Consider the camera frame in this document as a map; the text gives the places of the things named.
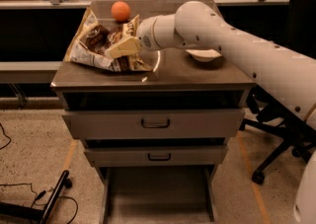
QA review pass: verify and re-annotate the middle drawer with handle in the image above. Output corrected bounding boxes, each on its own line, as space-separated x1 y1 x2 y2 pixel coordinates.
62 109 245 139

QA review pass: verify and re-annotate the bottom drawer with handle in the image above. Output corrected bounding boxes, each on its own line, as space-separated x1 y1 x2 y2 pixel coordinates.
85 145 228 167

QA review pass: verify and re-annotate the brown chip bag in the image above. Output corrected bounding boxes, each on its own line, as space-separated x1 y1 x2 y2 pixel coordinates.
65 8 152 72

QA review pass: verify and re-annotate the black floor cable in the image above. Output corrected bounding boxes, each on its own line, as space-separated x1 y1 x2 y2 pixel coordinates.
0 122 79 224

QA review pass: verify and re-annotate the black stand leg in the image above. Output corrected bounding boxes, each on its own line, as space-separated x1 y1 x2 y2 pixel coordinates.
0 170 73 224

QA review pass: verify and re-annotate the grey side bench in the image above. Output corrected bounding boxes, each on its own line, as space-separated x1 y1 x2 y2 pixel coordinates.
0 61 61 84

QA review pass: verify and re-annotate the drawer with handle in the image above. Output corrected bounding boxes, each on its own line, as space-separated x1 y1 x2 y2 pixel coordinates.
62 109 245 139
85 145 228 167

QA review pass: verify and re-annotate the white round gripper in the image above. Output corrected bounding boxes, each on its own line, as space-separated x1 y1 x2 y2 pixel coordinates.
105 18 155 59

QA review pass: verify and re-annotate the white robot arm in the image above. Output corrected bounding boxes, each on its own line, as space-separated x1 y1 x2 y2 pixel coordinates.
106 1 316 141

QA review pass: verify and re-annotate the white paper bowl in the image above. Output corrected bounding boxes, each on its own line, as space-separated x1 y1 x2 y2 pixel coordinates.
187 49 221 62

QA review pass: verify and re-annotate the black office chair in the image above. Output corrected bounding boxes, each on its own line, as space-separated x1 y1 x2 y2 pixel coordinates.
240 0 316 185

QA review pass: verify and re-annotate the orange ball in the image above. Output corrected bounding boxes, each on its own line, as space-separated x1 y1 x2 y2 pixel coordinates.
111 1 130 22

